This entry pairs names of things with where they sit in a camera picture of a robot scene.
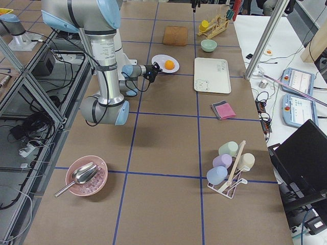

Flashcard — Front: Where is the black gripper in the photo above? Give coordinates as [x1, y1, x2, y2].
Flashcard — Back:
[144, 63, 162, 82]

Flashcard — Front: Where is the white plate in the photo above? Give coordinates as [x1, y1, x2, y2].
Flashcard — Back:
[151, 54, 180, 74]

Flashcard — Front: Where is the orange fruit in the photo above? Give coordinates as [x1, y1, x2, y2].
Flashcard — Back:
[165, 60, 175, 70]

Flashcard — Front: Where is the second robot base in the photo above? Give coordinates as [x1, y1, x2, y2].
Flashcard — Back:
[1, 13, 36, 52]

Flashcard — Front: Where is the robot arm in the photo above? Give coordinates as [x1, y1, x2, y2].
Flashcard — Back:
[190, 0, 201, 13]
[41, 1, 161, 125]

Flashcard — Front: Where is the brown wooden tray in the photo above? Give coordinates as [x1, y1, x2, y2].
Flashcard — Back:
[162, 26, 188, 46]

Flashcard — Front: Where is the cream bear tray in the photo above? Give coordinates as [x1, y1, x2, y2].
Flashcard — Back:
[194, 57, 231, 94]

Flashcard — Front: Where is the green bowl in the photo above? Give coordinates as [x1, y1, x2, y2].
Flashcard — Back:
[200, 39, 218, 53]

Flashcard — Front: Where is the yellow mug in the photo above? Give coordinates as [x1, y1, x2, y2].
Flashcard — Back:
[199, 20, 209, 33]

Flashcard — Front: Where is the grey cloth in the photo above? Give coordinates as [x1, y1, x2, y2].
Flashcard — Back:
[211, 101, 226, 116]

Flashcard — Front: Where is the wooden cup drying rack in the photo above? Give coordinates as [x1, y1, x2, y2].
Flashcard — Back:
[197, 10, 230, 39]

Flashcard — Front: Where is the pink cloth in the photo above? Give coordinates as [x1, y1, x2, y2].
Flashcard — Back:
[215, 103, 236, 119]

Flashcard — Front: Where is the dark green cup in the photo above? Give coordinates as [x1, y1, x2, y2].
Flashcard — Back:
[225, 9, 235, 20]

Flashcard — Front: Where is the red cylinder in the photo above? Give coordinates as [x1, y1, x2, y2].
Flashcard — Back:
[232, 0, 242, 16]

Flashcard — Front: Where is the small metal cylinder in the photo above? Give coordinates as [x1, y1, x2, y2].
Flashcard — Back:
[259, 79, 268, 89]

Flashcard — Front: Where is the fried egg toy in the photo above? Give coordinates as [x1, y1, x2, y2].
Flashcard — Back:
[264, 49, 273, 56]

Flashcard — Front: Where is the purple cup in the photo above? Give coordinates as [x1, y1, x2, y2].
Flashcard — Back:
[213, 154, 232, 168]

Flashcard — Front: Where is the blue cup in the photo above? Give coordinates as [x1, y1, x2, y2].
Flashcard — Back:
[206, 166, 228, 185]

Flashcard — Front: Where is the metal spoon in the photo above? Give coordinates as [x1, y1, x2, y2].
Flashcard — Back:
[54, 162, 98, 198]

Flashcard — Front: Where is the beige cup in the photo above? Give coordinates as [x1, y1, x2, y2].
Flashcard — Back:
[237, 153, 255, 169]

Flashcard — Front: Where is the pink bowl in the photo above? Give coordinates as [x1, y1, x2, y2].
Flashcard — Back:
[65, 155, 108, 197]

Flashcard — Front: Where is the white cup holder rack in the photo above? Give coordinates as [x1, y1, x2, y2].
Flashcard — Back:
[207, 140, 250, 199]

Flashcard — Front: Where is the blue tablet near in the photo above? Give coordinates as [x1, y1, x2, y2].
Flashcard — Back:
[282, 93, 319, 128]

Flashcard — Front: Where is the blue tablet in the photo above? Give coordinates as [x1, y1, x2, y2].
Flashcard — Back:
[281, 68, 315, 95]
[282, 93, 319, 128]

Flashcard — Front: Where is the blue tablet far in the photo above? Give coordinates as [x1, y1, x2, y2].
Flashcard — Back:
[281, 68, 315, 95]

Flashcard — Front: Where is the black laptop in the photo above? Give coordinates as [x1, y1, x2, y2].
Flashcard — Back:
[268, 119, 326, 205]

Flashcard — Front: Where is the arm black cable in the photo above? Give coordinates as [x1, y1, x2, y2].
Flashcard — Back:
[121, 71, 154, 93]

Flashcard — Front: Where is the aluminium frame post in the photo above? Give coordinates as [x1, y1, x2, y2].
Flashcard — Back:
[244, 0, 289, 80]

